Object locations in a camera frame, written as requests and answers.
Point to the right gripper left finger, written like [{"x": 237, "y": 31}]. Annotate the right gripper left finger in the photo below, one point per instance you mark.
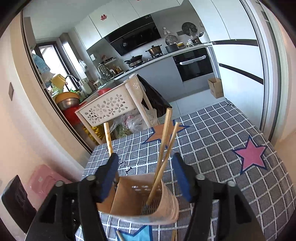
[{"x": 105, "y": 175}]

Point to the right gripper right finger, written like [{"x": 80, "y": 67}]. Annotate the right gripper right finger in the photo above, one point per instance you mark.
[{"x": 185, "y": 176}]

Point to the wooden chopstick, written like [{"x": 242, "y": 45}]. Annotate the wooden chopstick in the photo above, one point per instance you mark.
[
  {"x": 163, "y": 140},
  {"x": 120, "y": 237},
  {"x": 164, "y": 163}
]

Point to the pink plastic utensil holder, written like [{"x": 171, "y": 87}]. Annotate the pink plastic utensil holder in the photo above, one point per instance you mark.
[{"x": 127, "y": 200}]

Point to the grey checked tablecloth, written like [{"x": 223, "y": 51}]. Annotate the grey checked tablecloth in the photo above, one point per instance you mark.
[{"x": 206, "y": 143}]

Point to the chopstick in holder left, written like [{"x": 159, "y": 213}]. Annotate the chopstick in holder left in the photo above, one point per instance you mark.
[{"x": 108, "y": 138}]

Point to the pink plastic stool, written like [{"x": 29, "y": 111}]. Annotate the pink plastic stool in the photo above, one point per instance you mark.
[{"x": 40, "y": 183}]

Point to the metal bowl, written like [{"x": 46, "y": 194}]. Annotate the metal bowl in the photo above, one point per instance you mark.
[{"x": 67, "y": 100}]

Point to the beige perforated plastic stool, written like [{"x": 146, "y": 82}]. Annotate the beige perforated plastic stool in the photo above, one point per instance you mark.
[{"x": 116, "y": 102}]

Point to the cardboard box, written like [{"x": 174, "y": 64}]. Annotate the cardboard box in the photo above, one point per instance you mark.
[{"x": 216, "y": 88}]

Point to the black built-in oven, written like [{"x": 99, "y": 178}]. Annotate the black built-in oven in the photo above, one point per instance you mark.
[{"x": 193, "y": 64}]

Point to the black wok pan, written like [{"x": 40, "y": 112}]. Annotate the black wok pan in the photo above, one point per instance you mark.
[{"x": 135, "y": 60}]

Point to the cooking pot on stove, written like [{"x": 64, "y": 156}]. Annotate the cooking pot on stove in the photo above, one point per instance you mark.
[{"x": 155, "y": 50}]

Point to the black range hood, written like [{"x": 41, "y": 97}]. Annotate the black range hood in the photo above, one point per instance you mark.
[{"x": 133, "y": 35}]

